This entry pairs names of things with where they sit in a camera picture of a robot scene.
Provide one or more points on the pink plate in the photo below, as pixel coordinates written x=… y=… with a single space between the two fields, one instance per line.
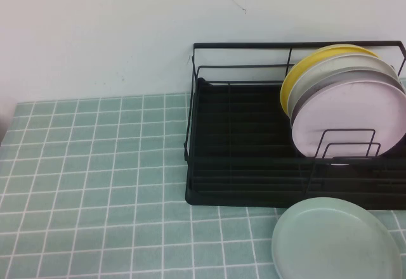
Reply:
x=336 y=117

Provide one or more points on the yellow plate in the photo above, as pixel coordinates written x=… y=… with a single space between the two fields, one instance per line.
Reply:
x=285 y=92

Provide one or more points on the grey plate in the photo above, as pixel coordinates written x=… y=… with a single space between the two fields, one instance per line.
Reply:
x=306 y=92

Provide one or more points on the cream white plate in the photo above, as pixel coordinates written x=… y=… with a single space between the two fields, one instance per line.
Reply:
x=355 y=61

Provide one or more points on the mint green plate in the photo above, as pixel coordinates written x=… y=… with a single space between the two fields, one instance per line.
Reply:
x=333 y=244

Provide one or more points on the black plastic drip tray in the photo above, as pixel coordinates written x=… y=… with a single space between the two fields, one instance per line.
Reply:
x=241 y=117

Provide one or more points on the green tile pattern tablecloth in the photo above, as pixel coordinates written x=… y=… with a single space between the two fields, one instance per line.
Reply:
x=95 y=180

